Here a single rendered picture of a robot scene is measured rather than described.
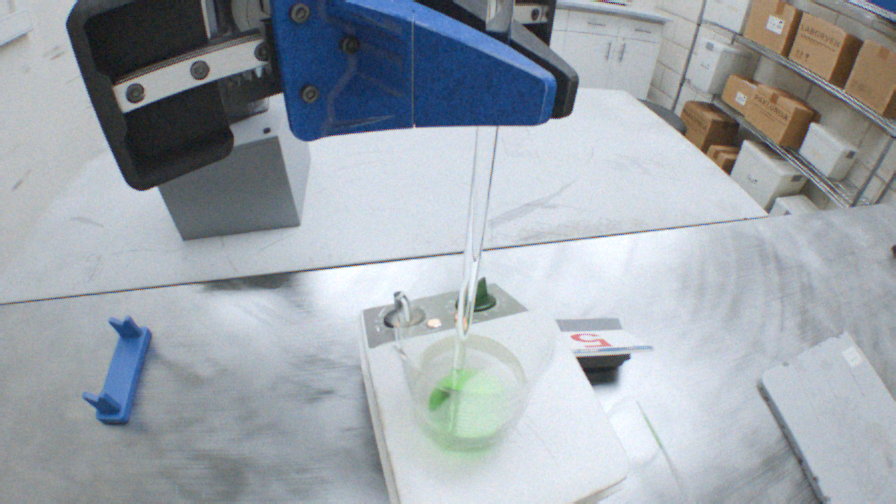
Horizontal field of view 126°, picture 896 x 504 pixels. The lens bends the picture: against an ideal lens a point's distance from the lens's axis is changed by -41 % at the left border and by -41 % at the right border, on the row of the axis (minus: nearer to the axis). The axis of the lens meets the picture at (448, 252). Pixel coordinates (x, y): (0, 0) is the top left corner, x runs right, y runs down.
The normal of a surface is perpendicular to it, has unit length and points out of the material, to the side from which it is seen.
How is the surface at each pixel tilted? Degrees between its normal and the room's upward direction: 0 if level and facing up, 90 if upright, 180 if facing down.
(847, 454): 0
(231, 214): 90
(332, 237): 0
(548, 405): 0
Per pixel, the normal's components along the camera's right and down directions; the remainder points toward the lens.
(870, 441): 0.04, -0.72
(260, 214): 0.19, 0.69
